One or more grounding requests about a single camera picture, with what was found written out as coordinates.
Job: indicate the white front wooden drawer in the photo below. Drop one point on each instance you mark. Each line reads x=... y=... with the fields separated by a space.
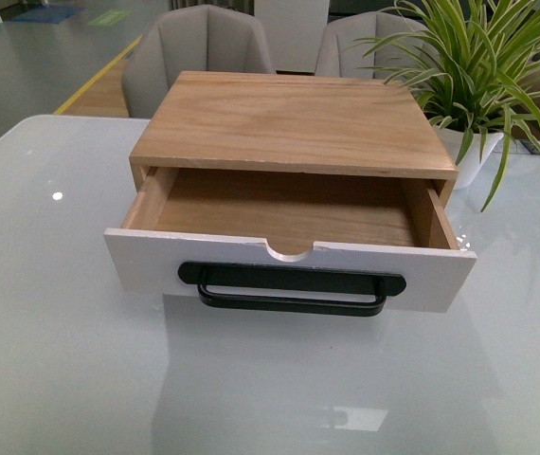
x=345 y=222

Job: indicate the wooden drawer cabinet box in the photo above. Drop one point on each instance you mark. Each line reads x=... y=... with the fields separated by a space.
x=293 y=124

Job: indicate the grey chair right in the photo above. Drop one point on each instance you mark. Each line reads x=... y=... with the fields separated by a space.
x=373 y=45

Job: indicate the grey chair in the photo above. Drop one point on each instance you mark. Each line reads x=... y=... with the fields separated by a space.
x=199 y=38
x=373 y=45

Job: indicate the grey chair left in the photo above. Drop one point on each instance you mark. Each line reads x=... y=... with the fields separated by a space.
x=199 y=38

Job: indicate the white plant pot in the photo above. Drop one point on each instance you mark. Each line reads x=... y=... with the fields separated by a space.
x=474 y=158

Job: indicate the green spider plant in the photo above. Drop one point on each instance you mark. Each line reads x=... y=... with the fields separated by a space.
x=488 y=74

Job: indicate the black metal drawer handle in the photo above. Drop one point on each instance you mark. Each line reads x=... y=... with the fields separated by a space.
x=292 y=289

